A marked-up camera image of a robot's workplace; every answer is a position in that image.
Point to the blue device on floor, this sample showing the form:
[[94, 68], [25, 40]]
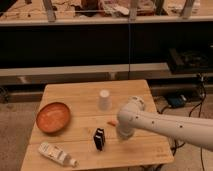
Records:
[[175, 101]]

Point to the white paper cup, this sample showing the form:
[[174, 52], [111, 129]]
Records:
[[104, 101]]

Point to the orange carrot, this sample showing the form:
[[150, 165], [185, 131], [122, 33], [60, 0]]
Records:
[[112, 123]]

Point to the orange wooden bowl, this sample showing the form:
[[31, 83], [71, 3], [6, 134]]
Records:
[[53, 117]]

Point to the black equipment box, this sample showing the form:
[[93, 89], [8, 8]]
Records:
[[190, 61]]

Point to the white tube bottle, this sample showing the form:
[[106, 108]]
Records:
[[56, 154]]

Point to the black upright eraser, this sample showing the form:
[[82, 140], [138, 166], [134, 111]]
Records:
[[99, 138]]

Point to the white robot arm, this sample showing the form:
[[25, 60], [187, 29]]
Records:
[[195, 131]]

